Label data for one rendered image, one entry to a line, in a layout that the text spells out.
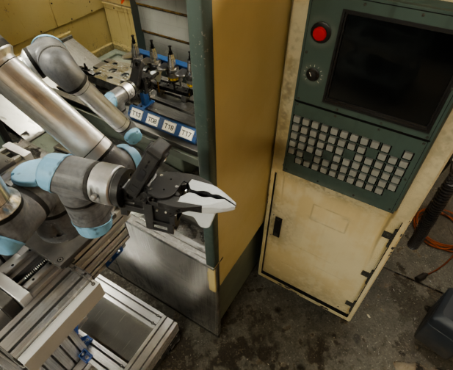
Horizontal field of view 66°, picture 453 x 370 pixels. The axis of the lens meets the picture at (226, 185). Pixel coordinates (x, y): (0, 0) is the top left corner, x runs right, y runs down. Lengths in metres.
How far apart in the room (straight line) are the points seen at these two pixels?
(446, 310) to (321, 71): 1.48
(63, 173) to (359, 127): 0.89
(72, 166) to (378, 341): 1.97
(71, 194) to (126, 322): 1.41
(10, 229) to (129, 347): 1.16
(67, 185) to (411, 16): 0.88
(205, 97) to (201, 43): 0.13
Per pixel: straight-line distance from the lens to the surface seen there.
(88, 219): 0.73
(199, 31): 0.78
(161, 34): 2.46
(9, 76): 0.80
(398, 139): 1.21
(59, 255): 1.11
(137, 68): 1.70
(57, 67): 1.39
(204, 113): 0.87
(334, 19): 1.10
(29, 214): 0.98
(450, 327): 2.19
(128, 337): 1.99
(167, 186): 0.59
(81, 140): 0.79
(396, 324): 2.39
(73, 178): 0.66
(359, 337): 2.28
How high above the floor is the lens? 2.01
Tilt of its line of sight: 46 degrees down
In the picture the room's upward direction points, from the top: straight up
